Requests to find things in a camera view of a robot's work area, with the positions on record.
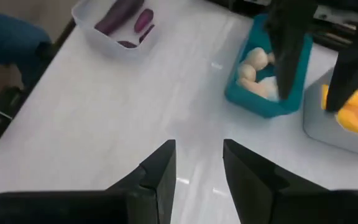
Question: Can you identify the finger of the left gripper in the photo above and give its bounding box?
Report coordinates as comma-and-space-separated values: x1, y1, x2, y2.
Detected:
265, 0, 318, 101
325, 21, 358, 112

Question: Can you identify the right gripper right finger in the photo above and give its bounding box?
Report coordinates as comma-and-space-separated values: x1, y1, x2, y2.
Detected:
223, 139, 329, 224

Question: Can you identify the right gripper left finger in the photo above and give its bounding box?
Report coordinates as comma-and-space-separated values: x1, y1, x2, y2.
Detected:
106, 139, 177, 224

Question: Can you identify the yellow fruit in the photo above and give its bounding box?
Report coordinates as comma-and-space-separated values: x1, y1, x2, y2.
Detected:
321, 83, 331, 110
345, 89, 358, 111

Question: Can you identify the orange-yellow fruit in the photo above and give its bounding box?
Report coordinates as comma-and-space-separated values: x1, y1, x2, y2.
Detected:
336, 105, 358, 136

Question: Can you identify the small white garlic bulb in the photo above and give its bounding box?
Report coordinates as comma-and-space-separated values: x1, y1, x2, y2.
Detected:
237, 63, 257, 82

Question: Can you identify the purple sweet potato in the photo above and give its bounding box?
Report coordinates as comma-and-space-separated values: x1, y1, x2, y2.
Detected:
134, 8, 155, 34
117, 40, 139, 49

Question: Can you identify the dark purple eggplant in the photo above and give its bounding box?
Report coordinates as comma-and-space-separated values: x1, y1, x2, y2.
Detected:
94, 0, 145, 37

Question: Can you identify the teal plastic basket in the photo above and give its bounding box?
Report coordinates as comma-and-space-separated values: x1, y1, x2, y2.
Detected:
224, 12, 314, 119

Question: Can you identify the grey plastic basket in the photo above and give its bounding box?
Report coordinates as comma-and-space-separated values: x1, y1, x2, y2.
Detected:
302, 67, 358, 159

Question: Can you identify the person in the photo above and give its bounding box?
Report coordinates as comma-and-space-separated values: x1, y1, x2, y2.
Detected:
0, 7, 54, 91

